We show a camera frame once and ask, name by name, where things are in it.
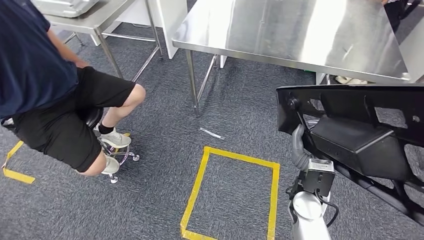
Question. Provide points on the stainless steel workbench table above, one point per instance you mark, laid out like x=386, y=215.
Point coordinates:
x=281, y=30
x=414, y=56
x=99, y=20

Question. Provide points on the black plastic car part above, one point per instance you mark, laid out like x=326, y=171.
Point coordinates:
x=348, y=96

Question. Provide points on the beige sandal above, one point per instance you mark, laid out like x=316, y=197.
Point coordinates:
x=344, y=80
x=359, y=81

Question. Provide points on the chrome rolling stool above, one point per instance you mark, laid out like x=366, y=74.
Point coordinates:
x=94, y=117

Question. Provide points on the small green object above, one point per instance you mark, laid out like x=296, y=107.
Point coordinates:
x=308, y=70

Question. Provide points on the white cabinet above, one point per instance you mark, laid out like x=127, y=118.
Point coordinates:
x=172, y=20

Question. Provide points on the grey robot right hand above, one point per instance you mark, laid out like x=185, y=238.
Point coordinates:
x=297, y=142

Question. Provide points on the white strip of litter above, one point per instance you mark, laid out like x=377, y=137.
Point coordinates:
x=212, y=133

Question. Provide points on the stainless steel tray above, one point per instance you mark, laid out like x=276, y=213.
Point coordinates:
x=63, y=6

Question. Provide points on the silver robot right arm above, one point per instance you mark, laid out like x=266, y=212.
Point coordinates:
x=308, y=215

